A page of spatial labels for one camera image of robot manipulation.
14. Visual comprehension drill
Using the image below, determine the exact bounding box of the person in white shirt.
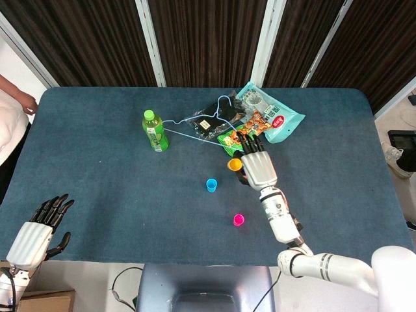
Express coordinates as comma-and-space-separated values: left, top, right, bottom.
0, 73, 39, 205

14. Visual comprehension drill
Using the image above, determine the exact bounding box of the white sneaker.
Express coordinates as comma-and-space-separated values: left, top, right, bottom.
382, 141, 413, 179

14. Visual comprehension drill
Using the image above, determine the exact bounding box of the light blue wire hanger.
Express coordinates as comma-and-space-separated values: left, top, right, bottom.
162, 95, 244, 153

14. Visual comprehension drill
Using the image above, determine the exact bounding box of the brown cardboard box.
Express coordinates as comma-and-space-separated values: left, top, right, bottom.
16, 289, 76, 312

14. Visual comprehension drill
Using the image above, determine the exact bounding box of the dark slatted folding screen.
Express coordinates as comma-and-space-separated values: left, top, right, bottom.
0, 0, 416, 114

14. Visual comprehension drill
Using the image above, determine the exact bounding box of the grey robot torso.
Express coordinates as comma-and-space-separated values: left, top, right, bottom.
135, 263, 276, 312

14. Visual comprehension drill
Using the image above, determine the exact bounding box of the blue felt table cover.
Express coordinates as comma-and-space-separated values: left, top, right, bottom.
0, 86, 415, 268

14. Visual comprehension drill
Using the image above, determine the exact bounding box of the thin black cable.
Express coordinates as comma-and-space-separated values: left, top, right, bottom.
112, 266, 144, 308

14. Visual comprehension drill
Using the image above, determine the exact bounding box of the black flat case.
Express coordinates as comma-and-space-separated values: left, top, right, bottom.
387, 129, 416, 148

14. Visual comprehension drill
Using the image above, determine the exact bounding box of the green snack bag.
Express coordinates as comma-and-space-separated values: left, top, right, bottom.
216, 112, 272, 153

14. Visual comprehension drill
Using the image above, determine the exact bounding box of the teal snack bag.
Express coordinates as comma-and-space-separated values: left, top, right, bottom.
234, 81, 306, 144

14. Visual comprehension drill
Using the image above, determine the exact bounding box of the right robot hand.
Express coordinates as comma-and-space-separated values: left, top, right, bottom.
232, 131, 279, 190

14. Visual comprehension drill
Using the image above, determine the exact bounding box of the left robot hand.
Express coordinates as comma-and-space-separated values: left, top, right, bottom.
5, 194, 75, 270

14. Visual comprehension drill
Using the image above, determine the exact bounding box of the green tea drink bottle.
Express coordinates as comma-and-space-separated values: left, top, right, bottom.
142, 109, 170, 153

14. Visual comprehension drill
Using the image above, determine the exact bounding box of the black item in clear packet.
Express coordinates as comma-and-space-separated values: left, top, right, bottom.
184, 90, 248, 142

